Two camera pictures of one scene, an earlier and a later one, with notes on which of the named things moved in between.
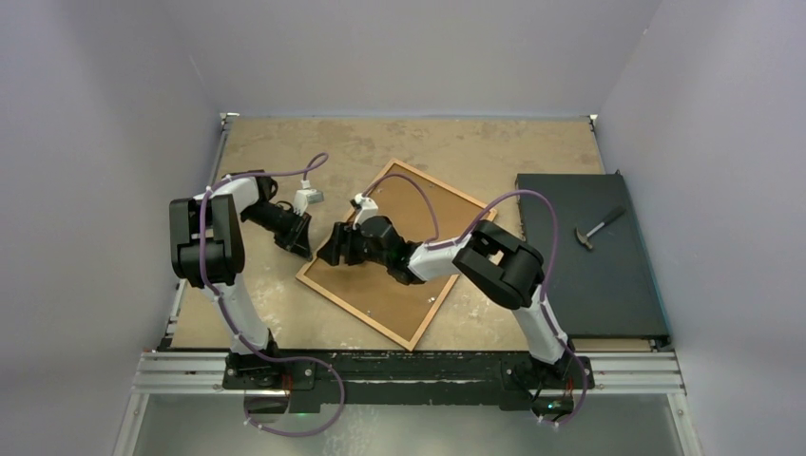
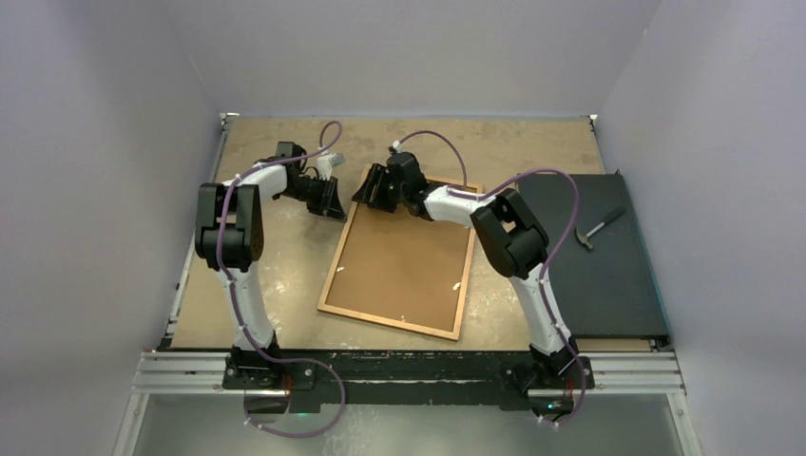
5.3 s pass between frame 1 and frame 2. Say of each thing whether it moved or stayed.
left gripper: moved
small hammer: stayed
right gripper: moved
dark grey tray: stayed
